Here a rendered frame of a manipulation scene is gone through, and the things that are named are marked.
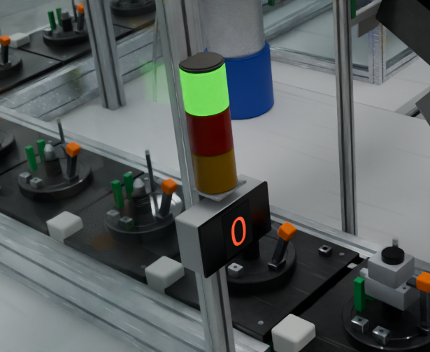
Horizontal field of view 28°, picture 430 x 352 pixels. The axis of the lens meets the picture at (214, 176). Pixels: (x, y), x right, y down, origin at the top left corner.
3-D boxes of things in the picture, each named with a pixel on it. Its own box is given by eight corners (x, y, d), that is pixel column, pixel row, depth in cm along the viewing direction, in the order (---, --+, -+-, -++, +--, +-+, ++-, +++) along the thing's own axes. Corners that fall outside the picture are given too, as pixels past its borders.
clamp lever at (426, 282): (437, 321, 117) (437, 275, 113) (429, 330, 115) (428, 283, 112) (413, 312, 119) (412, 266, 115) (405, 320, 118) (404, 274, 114)
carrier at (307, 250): (360, 262, 138) (358, 195, 132) (263, 347, 123) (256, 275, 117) (243, 218, 153) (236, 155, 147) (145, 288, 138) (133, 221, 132)
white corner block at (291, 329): (317, 346, 122) (316, 323, 120) (298, 364, 120) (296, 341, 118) (291, 333, 125) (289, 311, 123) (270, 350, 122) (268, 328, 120)
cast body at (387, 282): (422, 295, 118) (423, 252, 114) (403, 311, 115) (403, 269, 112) (370, 272, 123) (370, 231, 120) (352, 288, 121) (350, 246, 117)
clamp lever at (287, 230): (285, 261, 133) (298, 228, 127) (277, 267, 131) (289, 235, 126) (268, 246, 134) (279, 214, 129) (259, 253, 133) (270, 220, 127)
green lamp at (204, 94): (238, 102, 98) (234, 61, 95) (208, 120, 95) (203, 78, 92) (205, 93, 101) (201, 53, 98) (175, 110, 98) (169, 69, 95)
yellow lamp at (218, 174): (246, 179, 103) (242, 142, 100) (217, 198, 99) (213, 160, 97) (215, 168, 106) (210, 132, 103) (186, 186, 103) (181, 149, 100)
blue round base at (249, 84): (287, 100, 213) (282, 42, 205) (245, 126, 203) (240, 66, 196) (238, 87, 222) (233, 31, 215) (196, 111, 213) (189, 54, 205)
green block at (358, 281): (366, 307, 122) (365, 279, 120) (361, 312, 121) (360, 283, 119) (359, 304, 123) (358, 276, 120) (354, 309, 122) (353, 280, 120)
